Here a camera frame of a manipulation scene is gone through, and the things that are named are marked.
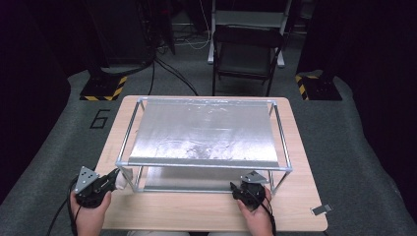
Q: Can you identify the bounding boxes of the left hand-held gripper black cable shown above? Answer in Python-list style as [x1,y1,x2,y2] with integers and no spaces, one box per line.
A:
[66,176,82,236]

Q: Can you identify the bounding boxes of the person's left hand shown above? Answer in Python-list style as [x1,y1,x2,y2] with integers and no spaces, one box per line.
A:
[69,191,113,236]

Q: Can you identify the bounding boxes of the two-tier silver metal shelf rack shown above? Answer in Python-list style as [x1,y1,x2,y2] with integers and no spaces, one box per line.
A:
[114,95,294,195]

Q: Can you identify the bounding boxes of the hand-held gripper black cable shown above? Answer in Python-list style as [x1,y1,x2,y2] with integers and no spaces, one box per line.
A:
[66,176,82,236]
[250,190,278,236]

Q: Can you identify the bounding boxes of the right hand-held gripper black cable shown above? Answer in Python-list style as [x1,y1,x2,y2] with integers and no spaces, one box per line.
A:
[250,190,278,236]

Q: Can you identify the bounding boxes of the black floor cables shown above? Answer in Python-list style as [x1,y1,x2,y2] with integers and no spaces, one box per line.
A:
[149,48,200,97]

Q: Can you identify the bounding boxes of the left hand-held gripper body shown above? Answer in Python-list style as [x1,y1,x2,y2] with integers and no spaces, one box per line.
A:
[74,165,113,209]

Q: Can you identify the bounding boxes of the black folding chair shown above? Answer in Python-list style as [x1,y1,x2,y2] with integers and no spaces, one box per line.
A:
[211,25,286,97]

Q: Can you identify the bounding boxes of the person's right hand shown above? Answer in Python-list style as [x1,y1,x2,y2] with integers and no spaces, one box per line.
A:
[236,186,273,236]

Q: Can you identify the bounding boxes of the grey tape strip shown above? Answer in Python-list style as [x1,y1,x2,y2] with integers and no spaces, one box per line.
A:
[311,203,333,216]

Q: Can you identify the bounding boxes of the black yellow-striped stand base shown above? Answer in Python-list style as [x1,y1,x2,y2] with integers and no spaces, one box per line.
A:
[79,67,129,102]
[294,70,344,102]

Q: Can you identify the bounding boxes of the person's light trousers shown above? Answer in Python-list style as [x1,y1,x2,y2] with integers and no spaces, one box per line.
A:
[126,230,254,236]

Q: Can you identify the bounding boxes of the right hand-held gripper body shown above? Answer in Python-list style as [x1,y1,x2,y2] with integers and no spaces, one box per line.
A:
[233,170,268,211]

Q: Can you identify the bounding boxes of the white floor cable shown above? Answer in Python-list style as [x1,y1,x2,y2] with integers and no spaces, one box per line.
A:
[181,0,211,51]

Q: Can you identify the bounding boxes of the thick black cable beside table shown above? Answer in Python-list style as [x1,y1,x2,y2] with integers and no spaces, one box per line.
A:
[46,195,72,236]

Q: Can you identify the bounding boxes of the dark cabinet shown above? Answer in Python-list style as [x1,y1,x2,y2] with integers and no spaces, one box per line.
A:
[84,0,155,67]

